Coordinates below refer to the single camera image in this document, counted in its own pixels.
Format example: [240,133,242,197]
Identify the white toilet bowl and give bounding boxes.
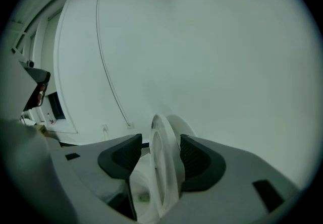
[130,153,162,219]

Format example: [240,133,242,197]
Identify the beige trousers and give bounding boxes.
[0,117,76,224]

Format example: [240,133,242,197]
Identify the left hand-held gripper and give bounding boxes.
[1,50,35,122]

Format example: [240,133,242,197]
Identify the cardboard box with black stripes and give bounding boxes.
[34,124,50,138]

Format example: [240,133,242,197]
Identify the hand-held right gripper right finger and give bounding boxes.
[161,133,301,224]

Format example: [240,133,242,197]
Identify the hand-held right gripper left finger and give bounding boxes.
[51,133,143,223]

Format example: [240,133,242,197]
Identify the white plastic toilet lid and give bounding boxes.
[165,114,198,143]

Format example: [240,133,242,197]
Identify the grey wall conduit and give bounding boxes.
[95,0,134,128]

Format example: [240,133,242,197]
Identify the black panel with red dots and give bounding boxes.
[24,66,52,114]

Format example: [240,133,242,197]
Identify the white toilet seat ring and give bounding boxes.
[148,114,183,219]

